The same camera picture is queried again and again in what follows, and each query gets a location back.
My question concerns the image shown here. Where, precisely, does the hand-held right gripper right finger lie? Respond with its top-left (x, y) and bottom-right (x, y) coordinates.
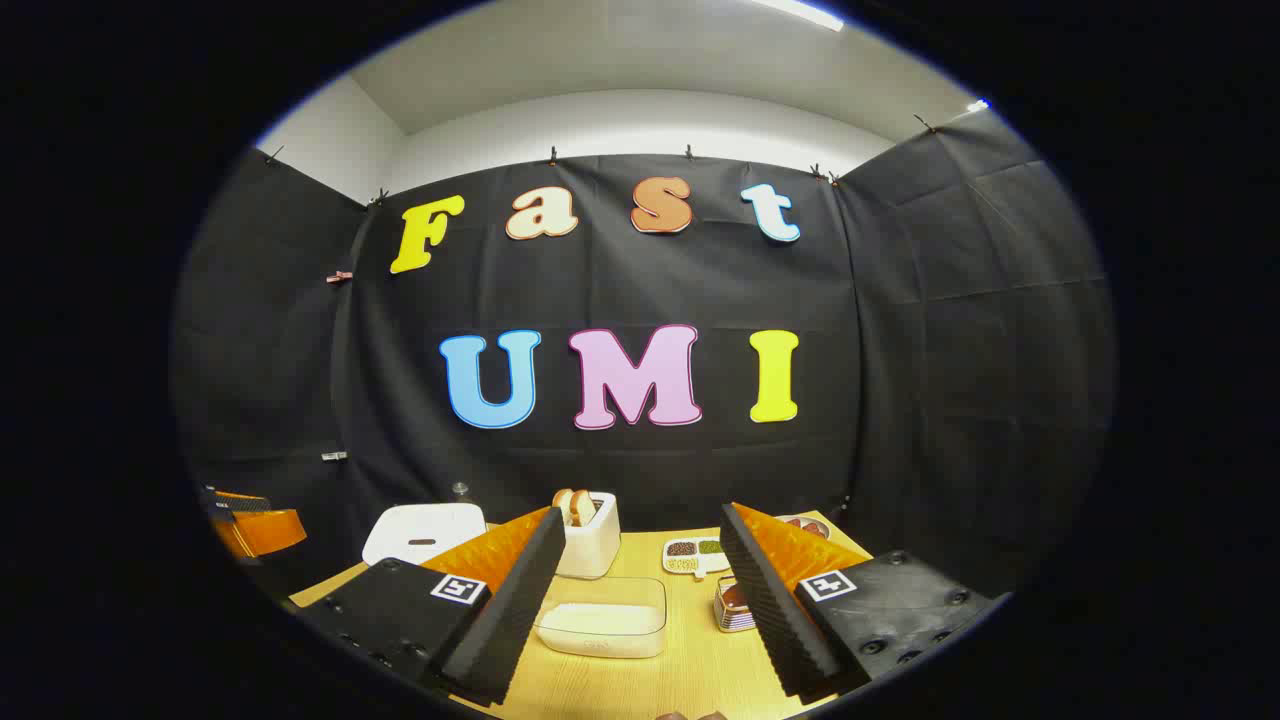
top-left (720, 502), bottom-right (1001, 701)

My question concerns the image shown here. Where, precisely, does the white toaster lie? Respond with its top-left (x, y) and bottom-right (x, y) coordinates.
top-left (553, 491), bottom-right (622, 580)

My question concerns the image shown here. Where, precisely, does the white divided dish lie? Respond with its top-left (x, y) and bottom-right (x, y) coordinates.
top-left (662, 537), bottom-right (731, 578)

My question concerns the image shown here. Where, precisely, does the black backdrop cloth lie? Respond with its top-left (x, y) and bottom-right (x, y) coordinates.
top-left (172, 108), bottom-right (1116, 601)

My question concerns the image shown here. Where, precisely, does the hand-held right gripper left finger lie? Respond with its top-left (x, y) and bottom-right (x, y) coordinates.
top-left (290, 507), bottom-right (567, 707)

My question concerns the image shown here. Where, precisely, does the metal wire chopstick holder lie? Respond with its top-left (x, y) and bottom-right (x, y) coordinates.
top-left (714, 575), bottom-right (758, 634)

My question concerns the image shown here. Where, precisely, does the white rice cooker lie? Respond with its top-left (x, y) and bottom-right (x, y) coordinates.
top-left (362, 503), bottom-right (488, 567)

